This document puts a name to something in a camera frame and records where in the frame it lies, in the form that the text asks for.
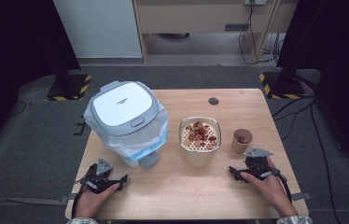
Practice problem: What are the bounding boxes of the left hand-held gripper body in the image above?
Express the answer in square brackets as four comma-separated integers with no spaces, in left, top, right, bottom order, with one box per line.
[79,157,124,194]

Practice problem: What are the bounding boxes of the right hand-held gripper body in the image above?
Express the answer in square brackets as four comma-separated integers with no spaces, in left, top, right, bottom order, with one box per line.
[243,147,281,182]

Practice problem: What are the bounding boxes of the white pedal trash can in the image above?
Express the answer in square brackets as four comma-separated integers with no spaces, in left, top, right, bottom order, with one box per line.
[88,80,161,171]

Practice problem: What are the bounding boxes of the person's right hand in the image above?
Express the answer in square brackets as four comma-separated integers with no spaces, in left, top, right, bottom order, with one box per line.
[240,157,299,217]

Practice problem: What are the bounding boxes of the person's left hand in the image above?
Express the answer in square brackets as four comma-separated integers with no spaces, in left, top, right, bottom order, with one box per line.
[74,182,122,219]

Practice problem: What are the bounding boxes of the brown paper cup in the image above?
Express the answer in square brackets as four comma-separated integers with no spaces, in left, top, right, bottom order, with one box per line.
[231,128,254,154]

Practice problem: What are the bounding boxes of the date slices in cup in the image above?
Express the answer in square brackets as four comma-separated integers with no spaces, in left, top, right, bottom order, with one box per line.
[234,135,250,145]

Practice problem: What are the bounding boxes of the beige strainer pot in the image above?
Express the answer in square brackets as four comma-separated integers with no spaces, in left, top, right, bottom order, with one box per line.
[178,116,223,169]

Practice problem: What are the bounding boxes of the pile of red date slices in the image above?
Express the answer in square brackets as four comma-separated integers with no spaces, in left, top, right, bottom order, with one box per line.
[184,121,218,150]

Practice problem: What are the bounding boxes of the clear plastic bin liner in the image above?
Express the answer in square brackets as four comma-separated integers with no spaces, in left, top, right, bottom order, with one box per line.
[83,99,170,162]

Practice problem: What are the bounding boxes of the black stand with striped base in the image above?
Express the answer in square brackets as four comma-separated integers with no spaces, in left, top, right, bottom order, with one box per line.
[46,59,93,103]
[258,66,308,101]

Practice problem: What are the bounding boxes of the white panel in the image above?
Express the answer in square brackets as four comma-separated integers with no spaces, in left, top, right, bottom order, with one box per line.
[52,0,143,60]

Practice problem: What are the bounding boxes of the dark curtain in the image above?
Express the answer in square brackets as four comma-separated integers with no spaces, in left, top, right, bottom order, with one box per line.
[275,0,349,180]
[0,0,81,162]

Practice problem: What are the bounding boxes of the wooden cabinet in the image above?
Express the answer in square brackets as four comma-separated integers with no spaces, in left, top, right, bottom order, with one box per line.
[132,0,299,65]

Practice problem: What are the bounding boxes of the white power strip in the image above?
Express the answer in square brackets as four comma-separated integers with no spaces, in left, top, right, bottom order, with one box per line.
[244,0,268,7]

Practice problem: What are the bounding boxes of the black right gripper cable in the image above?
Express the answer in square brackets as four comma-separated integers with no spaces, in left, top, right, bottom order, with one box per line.
[269,168,293,203]

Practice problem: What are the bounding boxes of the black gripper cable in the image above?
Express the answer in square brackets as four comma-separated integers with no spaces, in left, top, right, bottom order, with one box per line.
[269,168,293,203]
[71,163,98,219]

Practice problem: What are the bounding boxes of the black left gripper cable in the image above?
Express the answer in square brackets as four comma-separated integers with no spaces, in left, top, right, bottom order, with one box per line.
[71,163,98,219]

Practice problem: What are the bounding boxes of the grey table bracket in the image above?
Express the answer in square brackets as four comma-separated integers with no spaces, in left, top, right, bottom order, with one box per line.
[60,192,77,205]
[290,191,314,202]

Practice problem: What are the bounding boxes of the black table bracket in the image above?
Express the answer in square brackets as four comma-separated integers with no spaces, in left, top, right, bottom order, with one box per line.
[73,115,87,136]

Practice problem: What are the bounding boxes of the black floor cables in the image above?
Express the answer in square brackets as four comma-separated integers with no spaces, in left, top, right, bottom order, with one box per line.
[271,94,343,224]

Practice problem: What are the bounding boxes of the thin black floor cable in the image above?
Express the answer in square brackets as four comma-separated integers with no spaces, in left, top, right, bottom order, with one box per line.
[7,99,33,119]

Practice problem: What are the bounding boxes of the black hanging cables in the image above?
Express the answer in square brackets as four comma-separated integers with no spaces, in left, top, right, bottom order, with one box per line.
[237,0,286,67]

